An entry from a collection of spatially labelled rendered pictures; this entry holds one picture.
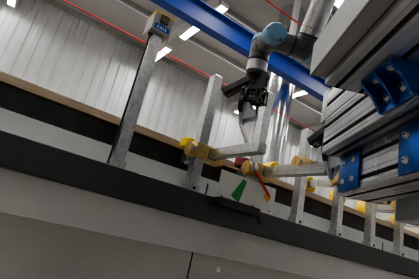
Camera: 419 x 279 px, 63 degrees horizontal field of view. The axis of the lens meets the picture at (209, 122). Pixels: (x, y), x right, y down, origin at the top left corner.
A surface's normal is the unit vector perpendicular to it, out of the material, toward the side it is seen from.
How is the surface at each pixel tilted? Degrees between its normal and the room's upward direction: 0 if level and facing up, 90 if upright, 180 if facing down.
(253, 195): 90
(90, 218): 90
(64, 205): 90
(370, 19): 180
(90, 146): 90
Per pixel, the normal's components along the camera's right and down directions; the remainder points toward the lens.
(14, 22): 0.55, -0.16
